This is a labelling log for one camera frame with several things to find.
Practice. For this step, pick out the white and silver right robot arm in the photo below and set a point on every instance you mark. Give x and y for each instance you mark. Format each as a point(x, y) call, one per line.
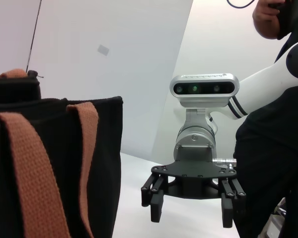
point(263, 74)

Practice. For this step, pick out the bystander bare hand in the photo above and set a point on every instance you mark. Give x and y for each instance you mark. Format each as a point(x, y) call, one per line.
point(265, 22)

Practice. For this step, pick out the person in black clothing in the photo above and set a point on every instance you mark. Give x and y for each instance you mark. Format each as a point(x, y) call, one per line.
point(275, 148)

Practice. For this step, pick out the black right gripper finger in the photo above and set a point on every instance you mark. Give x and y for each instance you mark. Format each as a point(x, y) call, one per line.
point(156, 208)
point(227, 210)

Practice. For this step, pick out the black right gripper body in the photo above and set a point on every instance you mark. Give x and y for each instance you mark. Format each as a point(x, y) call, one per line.
point(193, 186)

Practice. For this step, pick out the grey background equipment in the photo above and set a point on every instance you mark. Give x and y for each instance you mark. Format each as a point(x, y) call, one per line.
point(273, 223)

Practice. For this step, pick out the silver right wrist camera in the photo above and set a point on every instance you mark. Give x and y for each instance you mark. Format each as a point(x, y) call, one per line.
point(203, 88)

